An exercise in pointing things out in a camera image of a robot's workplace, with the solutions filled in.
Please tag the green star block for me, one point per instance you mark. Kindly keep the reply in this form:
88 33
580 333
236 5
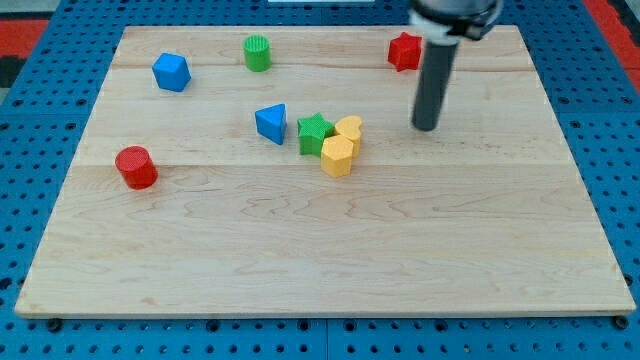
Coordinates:
312 131

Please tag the red star block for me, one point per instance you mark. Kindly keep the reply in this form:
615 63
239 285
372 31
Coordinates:
405 52

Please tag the light wooden board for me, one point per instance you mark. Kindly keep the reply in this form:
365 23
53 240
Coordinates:
486 216

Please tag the yellow hexagon block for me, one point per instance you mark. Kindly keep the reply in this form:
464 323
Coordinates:
337 156

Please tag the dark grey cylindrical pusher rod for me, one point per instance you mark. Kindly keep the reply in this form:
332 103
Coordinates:
434 77

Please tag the yellow heart block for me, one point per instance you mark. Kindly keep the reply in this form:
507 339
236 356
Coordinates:
350 127

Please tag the blue cube block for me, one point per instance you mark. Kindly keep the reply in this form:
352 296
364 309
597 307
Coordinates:
171 72

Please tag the blue triangle block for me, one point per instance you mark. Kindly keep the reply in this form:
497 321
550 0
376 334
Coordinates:
271 123

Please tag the green cylinder block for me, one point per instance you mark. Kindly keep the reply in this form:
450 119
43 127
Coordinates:
257 52

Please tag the red cylinder block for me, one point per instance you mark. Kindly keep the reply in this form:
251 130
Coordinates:
136 167

